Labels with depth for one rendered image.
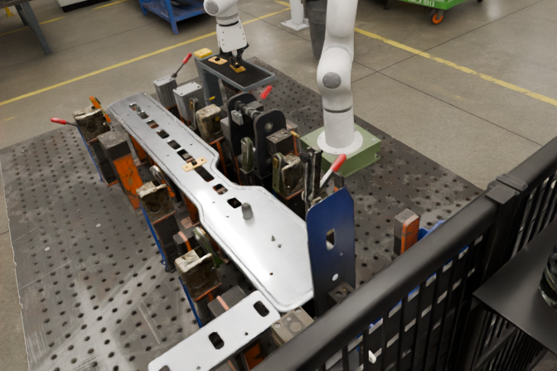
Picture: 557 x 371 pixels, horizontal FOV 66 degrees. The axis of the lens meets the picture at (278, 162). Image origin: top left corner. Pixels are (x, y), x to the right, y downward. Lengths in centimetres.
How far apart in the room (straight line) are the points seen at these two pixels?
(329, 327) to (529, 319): 25
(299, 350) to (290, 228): 86
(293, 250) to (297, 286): 11
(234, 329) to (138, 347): 49
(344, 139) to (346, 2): 55
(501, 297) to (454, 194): 124
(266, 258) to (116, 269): 71
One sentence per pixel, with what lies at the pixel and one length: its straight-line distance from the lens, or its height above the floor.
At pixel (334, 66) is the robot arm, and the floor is 120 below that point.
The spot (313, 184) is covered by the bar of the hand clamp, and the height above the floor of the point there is 112.
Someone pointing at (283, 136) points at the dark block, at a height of 112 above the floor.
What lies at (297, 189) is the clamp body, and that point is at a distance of 136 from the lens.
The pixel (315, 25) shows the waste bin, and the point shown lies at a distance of 434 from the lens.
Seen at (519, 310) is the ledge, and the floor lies 143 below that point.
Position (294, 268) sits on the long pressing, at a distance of 110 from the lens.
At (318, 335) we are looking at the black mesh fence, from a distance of 36.
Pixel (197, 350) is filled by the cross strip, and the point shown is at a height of 100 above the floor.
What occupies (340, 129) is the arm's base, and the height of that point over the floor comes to 90.
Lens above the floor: 186
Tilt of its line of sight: 37 degrees down
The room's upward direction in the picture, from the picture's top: 9 degrees counter-clockwise
